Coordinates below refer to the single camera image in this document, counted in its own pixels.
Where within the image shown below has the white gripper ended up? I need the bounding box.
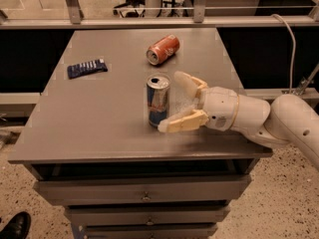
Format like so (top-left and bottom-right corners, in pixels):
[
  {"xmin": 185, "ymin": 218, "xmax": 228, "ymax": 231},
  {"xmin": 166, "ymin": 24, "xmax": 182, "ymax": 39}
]
[{"xmin": 158, "ymin": 71, "xmax": 239, "ymax": 133}]

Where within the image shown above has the silver blue redbull can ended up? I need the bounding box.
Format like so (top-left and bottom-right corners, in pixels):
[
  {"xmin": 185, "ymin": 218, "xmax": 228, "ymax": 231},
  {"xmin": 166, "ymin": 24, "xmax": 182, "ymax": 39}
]
[{"xmin": 147, "ymin": 74, "xmax": 170, "ymax": 126}]

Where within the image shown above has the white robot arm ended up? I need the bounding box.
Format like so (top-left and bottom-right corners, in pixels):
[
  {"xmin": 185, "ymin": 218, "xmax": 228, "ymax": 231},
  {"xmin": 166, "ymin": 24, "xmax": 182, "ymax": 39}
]
[{"xmin": 159, "ymin": 71, "xmax": 319, "ymax": 170}]

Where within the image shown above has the orange soda can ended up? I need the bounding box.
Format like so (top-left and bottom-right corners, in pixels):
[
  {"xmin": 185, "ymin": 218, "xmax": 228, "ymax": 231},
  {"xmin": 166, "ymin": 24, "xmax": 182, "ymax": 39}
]
[{"xmin": 147, "ymin": 35, "xmax": 179, "ymax": 66}]

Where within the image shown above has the blue striped snack packet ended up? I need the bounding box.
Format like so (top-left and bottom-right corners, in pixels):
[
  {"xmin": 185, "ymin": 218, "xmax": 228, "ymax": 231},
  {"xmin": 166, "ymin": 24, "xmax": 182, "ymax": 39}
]
[{"xmin": 67, "ymin": 59, "xmax": 108, "ymax": 80}]

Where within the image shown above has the grey drawer cabinet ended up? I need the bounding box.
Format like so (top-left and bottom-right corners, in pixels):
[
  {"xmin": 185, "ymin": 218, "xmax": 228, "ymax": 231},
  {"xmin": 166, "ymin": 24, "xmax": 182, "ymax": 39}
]
[{"xmin": 7, "ymin": 28, "xmax": 274, "ymax": 239}]

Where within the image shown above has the black office chair base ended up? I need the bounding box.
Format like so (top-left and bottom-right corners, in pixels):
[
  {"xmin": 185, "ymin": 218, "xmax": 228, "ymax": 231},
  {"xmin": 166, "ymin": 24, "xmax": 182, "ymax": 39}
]
[{"xmin": 113, "ymin": 0, "xmax": 146, "ymax": 18}]

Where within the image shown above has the bottom grey drawer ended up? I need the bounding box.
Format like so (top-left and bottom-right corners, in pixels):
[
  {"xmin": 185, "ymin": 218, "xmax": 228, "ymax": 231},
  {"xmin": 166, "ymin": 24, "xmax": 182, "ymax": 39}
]
[{"xmin": 84, "ymin": 223, "xmax": 217, "ymax": 239}]

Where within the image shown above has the grey drawer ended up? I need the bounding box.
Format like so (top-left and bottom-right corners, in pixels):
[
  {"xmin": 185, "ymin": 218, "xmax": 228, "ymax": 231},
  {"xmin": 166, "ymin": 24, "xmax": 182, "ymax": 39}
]
[
  {"xmin": 65, "ymin": 205, "xmax": 229, "ymax": 226},
  {"xmin": 84, "ymin": 223, "xmax": 217, "ymax": 239},
  {"xmin": 34, "ymin": 175, "xmax": 251, "ymax": 206}
]

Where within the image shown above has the top grey drawer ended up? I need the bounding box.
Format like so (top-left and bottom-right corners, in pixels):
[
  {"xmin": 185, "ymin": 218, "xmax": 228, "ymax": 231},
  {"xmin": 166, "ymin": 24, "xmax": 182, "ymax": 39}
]
[{"xmin": 34, "ymin": 175, "xmax": 251, "ymax": 206}]

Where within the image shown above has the grey metal railing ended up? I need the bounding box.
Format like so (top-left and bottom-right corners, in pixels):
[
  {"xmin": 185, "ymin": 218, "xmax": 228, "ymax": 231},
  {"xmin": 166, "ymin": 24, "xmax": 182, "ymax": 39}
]
[{"xmin": 0, "ymin": 0, "xmax": 319, "ymax": 29}]

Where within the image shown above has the middle grey drawer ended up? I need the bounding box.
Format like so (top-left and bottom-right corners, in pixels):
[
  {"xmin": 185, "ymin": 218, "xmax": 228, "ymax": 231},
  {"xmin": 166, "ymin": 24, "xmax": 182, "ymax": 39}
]
[{"xmin": 65, "ymin": 205, "xmax": 229, "ymax": 226}]

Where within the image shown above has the black leather shoe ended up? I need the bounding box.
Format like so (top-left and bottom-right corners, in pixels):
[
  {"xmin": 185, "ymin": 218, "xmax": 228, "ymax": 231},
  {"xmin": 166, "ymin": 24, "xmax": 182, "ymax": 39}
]
[{"xmin": 0, "ymin": 211, "xmax": 31, "ymax": 239}]

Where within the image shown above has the white cable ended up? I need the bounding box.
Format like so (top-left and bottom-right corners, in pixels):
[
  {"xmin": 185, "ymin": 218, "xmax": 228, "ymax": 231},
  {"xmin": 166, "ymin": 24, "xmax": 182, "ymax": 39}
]
[{"xmin": 270, "ymin": 13, "xmax": 297, "ymax": 95}]

